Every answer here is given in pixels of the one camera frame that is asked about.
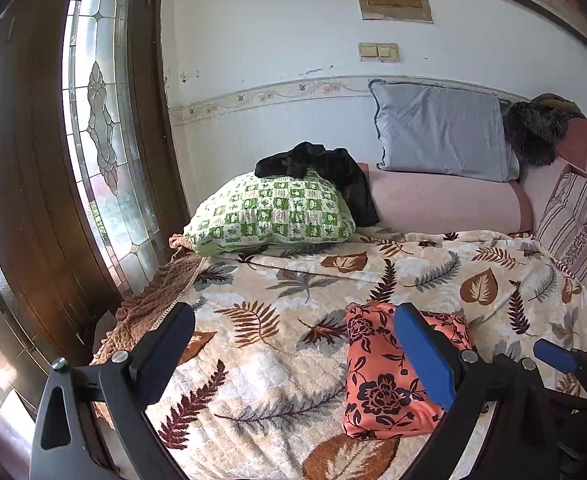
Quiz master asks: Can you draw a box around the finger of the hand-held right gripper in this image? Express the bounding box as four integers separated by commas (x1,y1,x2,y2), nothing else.
533,338,583,376

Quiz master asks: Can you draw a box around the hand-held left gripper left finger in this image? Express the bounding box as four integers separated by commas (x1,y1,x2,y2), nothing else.
28,302,197,480

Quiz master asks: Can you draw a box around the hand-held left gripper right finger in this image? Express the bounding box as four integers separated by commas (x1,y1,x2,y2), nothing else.
393,302,560,480

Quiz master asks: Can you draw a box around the orange floral garment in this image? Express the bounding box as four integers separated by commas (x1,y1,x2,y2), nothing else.
343,301,477,441

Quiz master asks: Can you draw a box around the brown quilted bedcover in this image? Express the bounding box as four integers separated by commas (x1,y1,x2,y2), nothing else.
91,234,207,421

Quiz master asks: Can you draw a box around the leaf print fleece blanket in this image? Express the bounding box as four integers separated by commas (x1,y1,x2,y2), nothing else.
91,230,587,480

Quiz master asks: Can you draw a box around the striped floral cushion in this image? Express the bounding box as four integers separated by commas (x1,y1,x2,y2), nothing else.
536,171,587,311

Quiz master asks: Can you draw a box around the pink sofa backrest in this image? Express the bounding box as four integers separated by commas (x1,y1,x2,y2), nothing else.
356,117,587,311

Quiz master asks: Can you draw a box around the green patterned pillow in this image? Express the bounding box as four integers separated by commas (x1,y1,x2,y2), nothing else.
184,170,357,257

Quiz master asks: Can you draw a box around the black cloth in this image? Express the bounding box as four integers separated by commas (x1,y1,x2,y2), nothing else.
254,141,380,228

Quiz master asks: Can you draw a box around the grey pillow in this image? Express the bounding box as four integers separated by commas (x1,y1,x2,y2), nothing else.
368,79,521,183

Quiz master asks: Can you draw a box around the dark furry cushion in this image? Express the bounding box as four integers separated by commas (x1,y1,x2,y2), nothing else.
502,101,574,168

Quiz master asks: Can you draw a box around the wooden door with stained glass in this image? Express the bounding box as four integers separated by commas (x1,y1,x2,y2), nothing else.
0,0,184,480

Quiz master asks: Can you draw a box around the brown cloth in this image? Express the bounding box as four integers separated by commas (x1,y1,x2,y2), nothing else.
531,92,587,121

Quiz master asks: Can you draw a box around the cream light switch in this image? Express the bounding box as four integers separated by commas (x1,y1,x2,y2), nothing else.
357,42,401,64

